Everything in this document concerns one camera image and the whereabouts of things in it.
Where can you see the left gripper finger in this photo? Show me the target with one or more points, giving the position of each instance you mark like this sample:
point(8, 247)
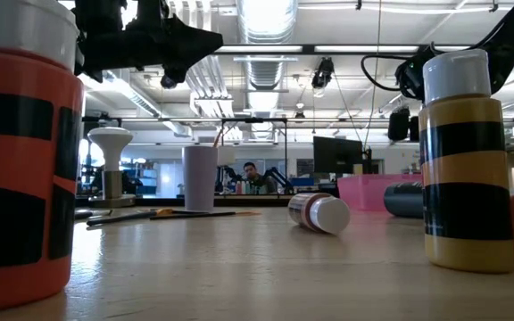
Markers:
point(194, 44)

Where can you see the large black paint bottle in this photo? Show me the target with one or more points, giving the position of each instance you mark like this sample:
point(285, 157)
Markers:
point(402, 200)

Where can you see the yellow black-striped paint bottle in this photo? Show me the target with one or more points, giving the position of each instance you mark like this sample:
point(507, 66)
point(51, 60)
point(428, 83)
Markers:
point(464, 169)

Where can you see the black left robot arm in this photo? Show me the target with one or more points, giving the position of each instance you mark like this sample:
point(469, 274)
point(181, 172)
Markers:
point(101, 44)

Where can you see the black background robot arm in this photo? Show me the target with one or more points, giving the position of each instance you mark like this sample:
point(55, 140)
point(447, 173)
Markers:
point(279, 174)
point(228, 176)

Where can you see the brown striped paint bottle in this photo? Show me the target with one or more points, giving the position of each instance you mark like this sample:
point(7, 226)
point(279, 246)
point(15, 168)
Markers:
point(328, 215)

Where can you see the black ceiling dome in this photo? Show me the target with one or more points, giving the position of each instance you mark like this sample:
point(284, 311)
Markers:
point(168, 84)

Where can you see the small yellow box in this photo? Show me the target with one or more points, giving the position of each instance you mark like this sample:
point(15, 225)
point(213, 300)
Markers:
point(358, 169)

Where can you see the white LED light strip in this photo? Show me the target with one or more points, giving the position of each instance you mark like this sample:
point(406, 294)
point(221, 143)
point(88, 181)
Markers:
point(444, 46)
point(261, 48)
point(364, 48)

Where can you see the black monitor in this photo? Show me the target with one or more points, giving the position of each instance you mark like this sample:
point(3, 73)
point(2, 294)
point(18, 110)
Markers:
point(337, 153)

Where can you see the pink plastic bin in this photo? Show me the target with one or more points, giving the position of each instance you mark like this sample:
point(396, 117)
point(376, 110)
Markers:
point(359, 194)

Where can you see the white globe table lamp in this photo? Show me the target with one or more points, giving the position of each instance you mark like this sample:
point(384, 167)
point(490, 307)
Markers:
point(111, 142)

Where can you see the white lampshade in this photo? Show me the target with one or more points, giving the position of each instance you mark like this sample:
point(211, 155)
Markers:
point(226, 156)

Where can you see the blue-lit background shelf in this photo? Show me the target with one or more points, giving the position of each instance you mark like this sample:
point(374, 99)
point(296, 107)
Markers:
point(141, 178)

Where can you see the lilac plastic cup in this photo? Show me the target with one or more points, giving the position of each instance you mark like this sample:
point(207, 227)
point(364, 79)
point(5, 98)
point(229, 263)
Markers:
point(200, 178)

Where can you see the person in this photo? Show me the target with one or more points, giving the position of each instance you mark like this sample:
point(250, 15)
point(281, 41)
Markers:
point(251, 175)

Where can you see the pink background bottle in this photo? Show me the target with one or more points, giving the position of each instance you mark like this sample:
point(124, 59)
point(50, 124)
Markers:
point(239, 187)

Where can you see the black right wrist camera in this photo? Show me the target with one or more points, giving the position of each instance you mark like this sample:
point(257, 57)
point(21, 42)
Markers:
point(411, 78)

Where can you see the black overhead camera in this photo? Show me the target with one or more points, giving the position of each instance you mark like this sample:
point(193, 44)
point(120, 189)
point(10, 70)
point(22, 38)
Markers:
point(324, 71)

